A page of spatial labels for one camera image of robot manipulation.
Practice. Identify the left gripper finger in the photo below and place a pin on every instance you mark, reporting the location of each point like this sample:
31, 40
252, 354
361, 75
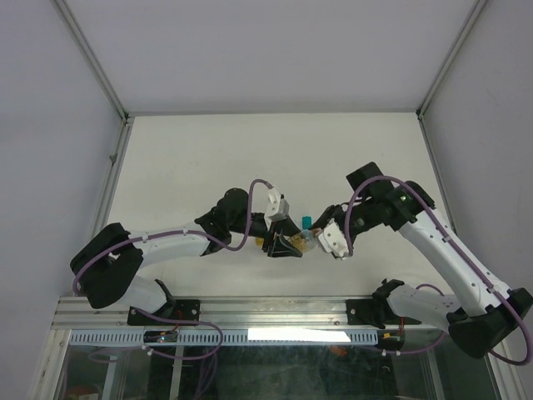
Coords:
282, 248
287, 227

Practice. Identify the weekly pill organizer box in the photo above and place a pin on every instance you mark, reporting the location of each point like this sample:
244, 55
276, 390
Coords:
306, 223

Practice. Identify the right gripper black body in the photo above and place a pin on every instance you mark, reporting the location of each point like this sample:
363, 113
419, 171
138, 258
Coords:
357, 219

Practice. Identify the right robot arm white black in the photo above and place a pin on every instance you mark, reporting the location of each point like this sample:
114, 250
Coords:
481, 310

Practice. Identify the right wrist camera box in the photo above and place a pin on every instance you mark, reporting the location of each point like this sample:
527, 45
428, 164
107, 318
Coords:
333, 241

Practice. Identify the clear bottle yellow capsules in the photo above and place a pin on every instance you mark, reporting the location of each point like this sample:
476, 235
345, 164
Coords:
305, 240

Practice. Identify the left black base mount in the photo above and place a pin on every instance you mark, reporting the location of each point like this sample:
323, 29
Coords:
166, 310

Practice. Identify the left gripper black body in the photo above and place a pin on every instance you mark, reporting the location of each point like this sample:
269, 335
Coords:
269, 236

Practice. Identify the aluminium frame post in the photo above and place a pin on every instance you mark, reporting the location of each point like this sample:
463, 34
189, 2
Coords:
459, 41
78, 36

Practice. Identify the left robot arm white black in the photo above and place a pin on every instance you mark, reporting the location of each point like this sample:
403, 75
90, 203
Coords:
106, 269

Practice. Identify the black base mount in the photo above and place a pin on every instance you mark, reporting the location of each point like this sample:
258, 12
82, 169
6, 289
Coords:
374, 310
166, 310

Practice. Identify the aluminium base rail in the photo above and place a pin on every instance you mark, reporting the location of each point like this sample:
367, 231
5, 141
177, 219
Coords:
225, 312

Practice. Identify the right aluminium frame post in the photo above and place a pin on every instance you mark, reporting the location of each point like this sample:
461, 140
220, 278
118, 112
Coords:
459, 41

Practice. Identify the grey slotted cable duct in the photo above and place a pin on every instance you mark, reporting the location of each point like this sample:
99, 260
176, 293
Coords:
210, 337

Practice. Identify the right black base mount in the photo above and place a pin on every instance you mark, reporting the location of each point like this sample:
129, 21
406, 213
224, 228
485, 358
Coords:
374, 310

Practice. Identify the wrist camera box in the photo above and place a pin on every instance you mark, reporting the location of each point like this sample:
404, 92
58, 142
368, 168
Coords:
277, 208
333, 241

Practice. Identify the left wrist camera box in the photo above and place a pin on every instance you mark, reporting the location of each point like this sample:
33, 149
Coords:
277, 208

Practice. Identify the left aluminium frame post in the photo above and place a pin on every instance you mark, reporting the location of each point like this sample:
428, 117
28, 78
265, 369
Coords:
78, 36

